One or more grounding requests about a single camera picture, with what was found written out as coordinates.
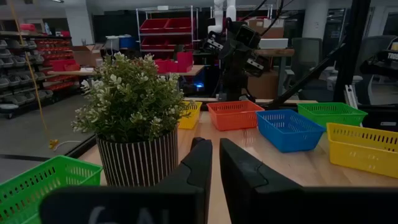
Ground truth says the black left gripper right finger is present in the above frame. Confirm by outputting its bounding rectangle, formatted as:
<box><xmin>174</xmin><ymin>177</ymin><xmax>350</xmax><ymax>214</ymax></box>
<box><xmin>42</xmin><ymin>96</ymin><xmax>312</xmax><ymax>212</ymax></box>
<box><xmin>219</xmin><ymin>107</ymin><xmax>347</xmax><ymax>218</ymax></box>
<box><xmin>219</xmin><ymin>138</ymin><xmax>398</xmax><ymax>224</ymax></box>

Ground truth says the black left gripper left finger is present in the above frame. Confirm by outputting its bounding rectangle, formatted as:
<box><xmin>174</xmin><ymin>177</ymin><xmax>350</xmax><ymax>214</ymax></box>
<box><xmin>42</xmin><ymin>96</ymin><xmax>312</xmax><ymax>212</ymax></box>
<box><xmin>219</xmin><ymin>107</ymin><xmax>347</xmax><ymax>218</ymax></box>
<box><xmin>39</xmin><ymin>136</ymin><xmax>213</xmax><ymax>224</ymax></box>

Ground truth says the orange plastic basket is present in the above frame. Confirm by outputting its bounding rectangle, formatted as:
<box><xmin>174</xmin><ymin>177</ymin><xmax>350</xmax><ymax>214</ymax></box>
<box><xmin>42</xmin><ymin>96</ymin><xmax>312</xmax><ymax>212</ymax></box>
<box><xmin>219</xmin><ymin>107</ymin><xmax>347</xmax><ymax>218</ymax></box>
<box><xmin>206</xmin><ymin>100</ymin><xmax>266</xmax><ymax>132</ymax></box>

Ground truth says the yellow plastic basket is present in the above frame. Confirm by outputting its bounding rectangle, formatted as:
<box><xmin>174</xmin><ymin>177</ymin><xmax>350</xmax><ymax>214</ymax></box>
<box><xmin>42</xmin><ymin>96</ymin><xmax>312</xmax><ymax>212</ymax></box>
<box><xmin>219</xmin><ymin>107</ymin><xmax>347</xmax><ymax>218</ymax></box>
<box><xmin>177</xmin><ymin>101</ymin><xmax>203</xmax><ymax>130</ymax></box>
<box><xmin>326</xmin><ymin>122</ymin><xmax>398</xmax><ymax>179</ymax></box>

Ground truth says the red storage bin stack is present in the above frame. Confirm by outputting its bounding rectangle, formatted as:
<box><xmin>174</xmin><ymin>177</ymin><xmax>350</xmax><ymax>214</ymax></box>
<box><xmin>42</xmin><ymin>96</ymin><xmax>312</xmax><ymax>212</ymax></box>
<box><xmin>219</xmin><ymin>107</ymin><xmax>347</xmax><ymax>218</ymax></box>
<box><xmin>154</xmin><ymin>51</ymin><xmax>195</xmax><ymax>74</ymax></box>

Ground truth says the shelf with grey bins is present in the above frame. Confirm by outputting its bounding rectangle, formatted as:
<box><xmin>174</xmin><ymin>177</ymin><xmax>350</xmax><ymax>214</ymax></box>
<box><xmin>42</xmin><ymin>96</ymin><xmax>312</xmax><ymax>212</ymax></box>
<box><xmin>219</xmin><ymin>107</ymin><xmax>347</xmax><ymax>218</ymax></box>
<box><xmin>0</xmin><ymin>30</ymin><xmax>54</xmax><ymax>119</ymax></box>

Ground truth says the white box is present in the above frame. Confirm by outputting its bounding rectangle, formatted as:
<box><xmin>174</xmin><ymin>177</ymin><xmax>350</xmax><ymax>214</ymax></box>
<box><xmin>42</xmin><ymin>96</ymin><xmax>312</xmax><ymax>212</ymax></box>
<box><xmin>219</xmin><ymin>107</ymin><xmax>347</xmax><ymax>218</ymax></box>
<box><xmin>258</xmin><ymin>38</ymin><xmax>289</xmax><ymax>50</ymax></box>

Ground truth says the small cardboard box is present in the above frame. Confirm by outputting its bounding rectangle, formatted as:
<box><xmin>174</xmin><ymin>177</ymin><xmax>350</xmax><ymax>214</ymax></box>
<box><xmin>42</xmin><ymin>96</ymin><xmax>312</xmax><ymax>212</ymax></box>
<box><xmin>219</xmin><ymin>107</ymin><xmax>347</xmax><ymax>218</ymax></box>
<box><xmin>248</xmin><ymin>17</ymin><xmax>285</xmax><ymax>40</ymax></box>

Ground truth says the wood top desk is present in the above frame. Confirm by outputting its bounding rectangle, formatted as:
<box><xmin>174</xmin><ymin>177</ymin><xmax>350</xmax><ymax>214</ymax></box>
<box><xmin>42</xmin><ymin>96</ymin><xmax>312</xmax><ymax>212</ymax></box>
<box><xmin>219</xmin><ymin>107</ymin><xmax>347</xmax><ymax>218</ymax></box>
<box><xmin>254</xmin><ymin>48</ymin><xmax>295</xmax><ymax>96</ymax></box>

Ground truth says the large cardboard box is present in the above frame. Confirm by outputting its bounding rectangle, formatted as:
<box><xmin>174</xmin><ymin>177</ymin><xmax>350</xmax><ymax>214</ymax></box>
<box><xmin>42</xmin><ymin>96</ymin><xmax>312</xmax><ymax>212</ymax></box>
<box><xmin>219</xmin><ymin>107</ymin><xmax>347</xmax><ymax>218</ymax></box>
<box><xmin>247</xmin><ymin>70</ymin><xmax>279</xmax><ymax>100</ymax></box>

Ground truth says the blue plastic basket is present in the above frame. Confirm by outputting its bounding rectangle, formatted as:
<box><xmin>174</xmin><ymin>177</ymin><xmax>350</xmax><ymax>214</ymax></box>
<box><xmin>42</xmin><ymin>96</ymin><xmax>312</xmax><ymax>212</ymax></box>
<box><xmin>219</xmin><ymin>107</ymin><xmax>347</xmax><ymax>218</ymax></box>
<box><xmin>255</xmin><ymin>109</ymin><xmax>326</xmax><ymax>153</ymax></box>

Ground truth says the green plastic basket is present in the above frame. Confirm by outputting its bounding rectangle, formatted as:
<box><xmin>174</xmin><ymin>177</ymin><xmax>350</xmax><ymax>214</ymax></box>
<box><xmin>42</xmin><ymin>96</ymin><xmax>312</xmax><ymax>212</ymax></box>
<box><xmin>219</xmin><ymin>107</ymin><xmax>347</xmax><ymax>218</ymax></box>
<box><xmin>0</xmin><ymin>154</ymin><xmax>103</xmax><ymax>224</ymax></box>
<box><xmin>297</xmin><ymin>102</ymin><xmax>369</xmax><ymax>129</ymax></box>

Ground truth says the blue storage bin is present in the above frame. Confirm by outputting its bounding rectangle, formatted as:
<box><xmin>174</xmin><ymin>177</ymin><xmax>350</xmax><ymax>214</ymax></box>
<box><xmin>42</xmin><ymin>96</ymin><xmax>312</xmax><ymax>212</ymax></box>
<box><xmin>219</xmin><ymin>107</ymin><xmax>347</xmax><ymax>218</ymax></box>
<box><xmin>119</xmin><ymin>36</ymin><xmax>137</xmax><ymax>50</ymax></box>

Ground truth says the open cardboard box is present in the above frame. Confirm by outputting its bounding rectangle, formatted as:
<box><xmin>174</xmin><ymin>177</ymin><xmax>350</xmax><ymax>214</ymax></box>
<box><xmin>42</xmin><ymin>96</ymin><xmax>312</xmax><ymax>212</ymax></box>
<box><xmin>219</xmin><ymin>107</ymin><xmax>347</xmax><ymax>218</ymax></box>
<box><xmin>72</xmin><ymin>43</ymin><xmax>105</xmax><ymax>68</ymax></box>

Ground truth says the black device with white lettering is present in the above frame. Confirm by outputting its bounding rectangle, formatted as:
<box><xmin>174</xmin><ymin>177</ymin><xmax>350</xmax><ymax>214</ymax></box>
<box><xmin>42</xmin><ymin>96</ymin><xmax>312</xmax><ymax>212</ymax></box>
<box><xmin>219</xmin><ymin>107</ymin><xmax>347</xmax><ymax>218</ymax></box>
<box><xmin>359</xmin><ymin>49</ymin><xmax>398</xmax><ymax>76</ymax></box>

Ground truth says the rack with small red bins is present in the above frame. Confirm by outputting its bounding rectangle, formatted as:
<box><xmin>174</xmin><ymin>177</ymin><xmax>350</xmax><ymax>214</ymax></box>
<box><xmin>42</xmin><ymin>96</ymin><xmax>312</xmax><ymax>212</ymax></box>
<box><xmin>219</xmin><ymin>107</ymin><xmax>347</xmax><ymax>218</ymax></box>
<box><xmin>33</xmin><ymin>36</ymin><xmax>82</xmax><ymax>91</ymax></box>

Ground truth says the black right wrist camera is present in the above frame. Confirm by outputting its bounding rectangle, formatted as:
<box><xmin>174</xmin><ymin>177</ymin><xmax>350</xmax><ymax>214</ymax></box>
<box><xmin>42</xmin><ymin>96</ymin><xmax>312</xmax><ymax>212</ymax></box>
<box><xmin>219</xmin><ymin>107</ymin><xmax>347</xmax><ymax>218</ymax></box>
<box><xmin>234</xmin><ymin>24</ymin><xmax>261</xmax><ymax>49</ymax></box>

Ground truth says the wire shelf with red bins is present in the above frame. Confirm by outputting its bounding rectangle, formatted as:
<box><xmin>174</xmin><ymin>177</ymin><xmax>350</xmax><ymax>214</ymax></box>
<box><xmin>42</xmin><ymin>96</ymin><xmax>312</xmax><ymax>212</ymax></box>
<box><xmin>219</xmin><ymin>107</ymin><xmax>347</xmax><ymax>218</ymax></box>
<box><xmin>136</xmin><ymin>5</ymin><xmax>200</xmax><ymax>60</ymax></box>

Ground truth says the white cable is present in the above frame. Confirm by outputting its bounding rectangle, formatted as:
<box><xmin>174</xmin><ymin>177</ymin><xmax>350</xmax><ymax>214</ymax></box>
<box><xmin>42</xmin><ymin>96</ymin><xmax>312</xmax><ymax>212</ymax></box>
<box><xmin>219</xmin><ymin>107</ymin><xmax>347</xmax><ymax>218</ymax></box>
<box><xmin>53</xmin><ymin>139</ymin><xmax>83</xmax><ymax>152</ymax></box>

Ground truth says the silver aluminium bracket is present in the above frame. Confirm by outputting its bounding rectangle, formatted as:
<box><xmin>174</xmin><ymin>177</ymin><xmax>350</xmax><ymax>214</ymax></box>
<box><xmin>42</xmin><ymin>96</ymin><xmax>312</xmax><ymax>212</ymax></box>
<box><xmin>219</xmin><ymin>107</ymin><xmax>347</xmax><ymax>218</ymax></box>
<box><xmin>343</xmin><ymin>84</ymin><xmax>359</xmax><ymax>110</ymax></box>

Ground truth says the yellow cord with plug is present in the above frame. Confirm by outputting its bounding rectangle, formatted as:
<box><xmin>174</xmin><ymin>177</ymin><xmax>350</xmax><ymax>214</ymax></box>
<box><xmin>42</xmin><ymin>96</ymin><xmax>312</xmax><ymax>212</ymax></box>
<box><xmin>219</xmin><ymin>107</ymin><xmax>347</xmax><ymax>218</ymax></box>
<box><xmin>9</xmin><ymin>0</ymin><xmax>60</xmax><ymax>150</ymax></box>

